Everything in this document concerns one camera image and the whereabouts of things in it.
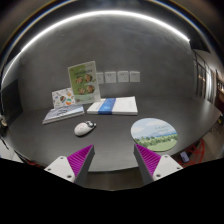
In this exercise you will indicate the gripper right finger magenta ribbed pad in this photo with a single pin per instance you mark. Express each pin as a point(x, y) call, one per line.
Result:
point(152, 166)

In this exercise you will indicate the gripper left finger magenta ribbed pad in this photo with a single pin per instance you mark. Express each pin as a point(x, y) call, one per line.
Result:
point(73, 168)

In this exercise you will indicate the white and black computer mouse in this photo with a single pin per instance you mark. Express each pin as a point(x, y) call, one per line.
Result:
point(84, 128)

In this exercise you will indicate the glass door frame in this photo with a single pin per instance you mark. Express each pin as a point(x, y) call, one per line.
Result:
point(205, 78)

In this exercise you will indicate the green upright picture book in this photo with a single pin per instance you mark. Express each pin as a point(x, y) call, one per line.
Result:
point(84, 83)

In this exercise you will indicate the white book with blue band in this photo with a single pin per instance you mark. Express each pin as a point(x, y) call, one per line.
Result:
point(114, 106)

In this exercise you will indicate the red orange stool frame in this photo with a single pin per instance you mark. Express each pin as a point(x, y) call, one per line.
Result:
point(192, 155)

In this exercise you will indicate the curved ceiling light strip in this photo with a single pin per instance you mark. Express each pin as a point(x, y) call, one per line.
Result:
point(115, 41)

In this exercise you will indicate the white wall socket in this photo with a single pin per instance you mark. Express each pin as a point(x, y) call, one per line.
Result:
point(100, 76)
point(123, 76)
point(110, 77)
point(134, 76)

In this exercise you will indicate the round landscape mouse pad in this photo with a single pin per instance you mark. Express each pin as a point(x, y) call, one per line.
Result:
point(154, 134)

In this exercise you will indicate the small colourful picture card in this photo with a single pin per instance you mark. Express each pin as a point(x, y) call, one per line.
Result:
point(63, 98)

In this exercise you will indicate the grey patterned book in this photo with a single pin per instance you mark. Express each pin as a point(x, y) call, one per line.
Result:
point(62, 113)

